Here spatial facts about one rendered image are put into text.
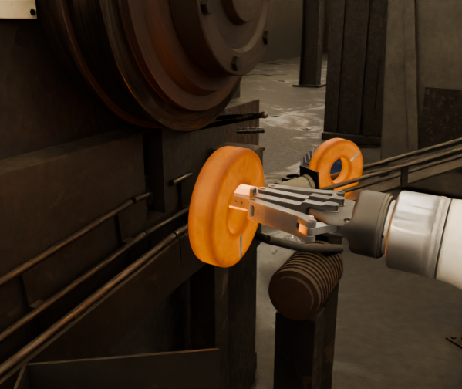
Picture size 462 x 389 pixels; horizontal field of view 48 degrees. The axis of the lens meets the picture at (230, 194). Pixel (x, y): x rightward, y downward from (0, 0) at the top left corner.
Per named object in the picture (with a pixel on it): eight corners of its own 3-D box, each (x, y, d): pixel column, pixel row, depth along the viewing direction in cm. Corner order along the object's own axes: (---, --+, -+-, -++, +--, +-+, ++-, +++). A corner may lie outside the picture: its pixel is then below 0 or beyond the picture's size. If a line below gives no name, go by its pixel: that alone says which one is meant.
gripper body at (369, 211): (377, 272, 57) (297, 252, 61) (392, 244, 64) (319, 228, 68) (386, 208, 55) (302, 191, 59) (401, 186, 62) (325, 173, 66)
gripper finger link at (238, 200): (264, 209, 65) (254, 217, 63) (228, 201, 68) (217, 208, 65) (264, 197, 65) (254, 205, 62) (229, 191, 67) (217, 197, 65)
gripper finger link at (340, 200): (342, 200, 62) (345, 197, 63) (257, 183, 67) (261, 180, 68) (338, 231, 63) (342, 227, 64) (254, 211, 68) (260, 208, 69)
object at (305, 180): (271, 202, 130) (270, 180, 127) (301, 194, 133) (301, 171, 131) (285, 210, 125) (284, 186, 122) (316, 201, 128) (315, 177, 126)
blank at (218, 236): (183, 170, 60) (209, 174, 58) (244, 130, 72) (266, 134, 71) (190, 283, 66) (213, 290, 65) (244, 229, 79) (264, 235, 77)
